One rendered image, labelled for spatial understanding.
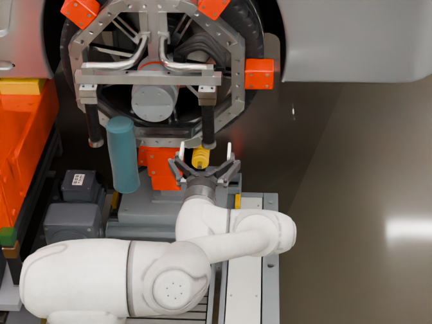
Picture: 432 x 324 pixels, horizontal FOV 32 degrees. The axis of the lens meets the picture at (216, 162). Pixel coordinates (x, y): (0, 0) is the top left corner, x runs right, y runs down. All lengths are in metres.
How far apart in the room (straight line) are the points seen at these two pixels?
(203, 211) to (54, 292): 0.64
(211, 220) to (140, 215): 1.03
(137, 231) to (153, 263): 1.59
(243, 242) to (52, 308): 0.51
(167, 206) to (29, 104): 0.64
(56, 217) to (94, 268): 1.33
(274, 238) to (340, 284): 1.12
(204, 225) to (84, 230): 0.82
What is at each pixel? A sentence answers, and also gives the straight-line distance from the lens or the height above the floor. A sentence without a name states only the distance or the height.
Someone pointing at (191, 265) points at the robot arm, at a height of 1.21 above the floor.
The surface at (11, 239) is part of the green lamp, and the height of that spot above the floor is 0.65.
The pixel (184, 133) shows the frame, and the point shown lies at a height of 0.61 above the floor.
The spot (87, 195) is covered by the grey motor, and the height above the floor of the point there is 0.40.
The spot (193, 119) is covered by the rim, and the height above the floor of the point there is 0.63.
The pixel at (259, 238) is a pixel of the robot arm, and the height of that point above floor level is 0.93.
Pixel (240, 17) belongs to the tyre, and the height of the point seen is 1.02.
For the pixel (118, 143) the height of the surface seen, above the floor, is 0.69.
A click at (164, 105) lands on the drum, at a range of 2.28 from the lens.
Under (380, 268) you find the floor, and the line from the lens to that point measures 2.99.
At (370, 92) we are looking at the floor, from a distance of 3.94.
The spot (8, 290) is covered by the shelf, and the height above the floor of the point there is 0.45.
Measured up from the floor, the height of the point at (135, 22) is 0.91.
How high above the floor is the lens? 2.13
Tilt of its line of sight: 38 degrees down
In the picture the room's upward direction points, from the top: 1 degrees counter-clockwise
